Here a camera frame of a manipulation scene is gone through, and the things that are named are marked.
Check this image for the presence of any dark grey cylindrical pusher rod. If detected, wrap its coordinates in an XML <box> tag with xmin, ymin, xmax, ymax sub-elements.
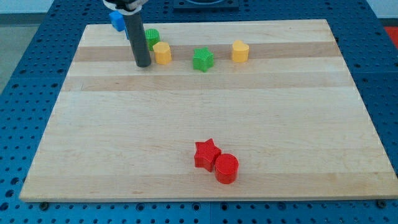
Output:
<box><xmin>123</xmin><ymin>12</ymin><xmax>152</xmax><ymax>67</ymax></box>

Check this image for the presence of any green star block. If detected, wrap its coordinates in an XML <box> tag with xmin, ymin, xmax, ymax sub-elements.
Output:
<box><xmin>192</xmin><ymin>47</ymin><xmax>214</xmax><ymax>72</ymax></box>

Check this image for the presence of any yellow heart block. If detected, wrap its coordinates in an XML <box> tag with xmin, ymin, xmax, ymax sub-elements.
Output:
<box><xmin>231</xmin><ymin>40</ymin><xmax>250</xmax><ymax>63</ymax></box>

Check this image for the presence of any red star block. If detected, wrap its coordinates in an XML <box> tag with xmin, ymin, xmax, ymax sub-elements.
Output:
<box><xmin>194</xmin><ymin>138</ymin><xmax>221</xmax><ymax>172</ymax></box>

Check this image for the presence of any blue cube block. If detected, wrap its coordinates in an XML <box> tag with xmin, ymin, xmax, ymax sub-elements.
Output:
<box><xmin>108</xmin><ymin>11</ymin><xmax>126</xmax><ymax>32</ymax></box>

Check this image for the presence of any green cylinder block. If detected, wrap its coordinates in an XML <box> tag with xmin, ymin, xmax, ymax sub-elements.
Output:
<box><xmin>145</xmin><ymin>29</ymin><xmax>160</xmax><ymax>51</ymax></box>

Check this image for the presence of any yellow pentagon block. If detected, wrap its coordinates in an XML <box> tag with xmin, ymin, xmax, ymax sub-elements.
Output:
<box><xmin>152</xmin><ymin>42</ymin><xmax>172</xmax><ymax>65</ymax></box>

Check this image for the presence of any light wooden board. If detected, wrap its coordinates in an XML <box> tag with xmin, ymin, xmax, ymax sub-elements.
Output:
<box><xmin>20</xmin><ymin>19</ymin><xmax>397</xmax><ymax>202</ymax></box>

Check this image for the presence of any red cylinder block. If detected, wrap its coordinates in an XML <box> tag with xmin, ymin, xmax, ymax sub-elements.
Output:
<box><xmin>215</xmin><ymin>154</ymin><xmax>239</xmax><ymax>184</ymax></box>

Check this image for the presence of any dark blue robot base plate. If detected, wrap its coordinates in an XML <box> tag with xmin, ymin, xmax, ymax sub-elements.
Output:
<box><xmin>172</xmin><ymin>0</ymin><xmax>239</xmax><ymax>11</ymax></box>

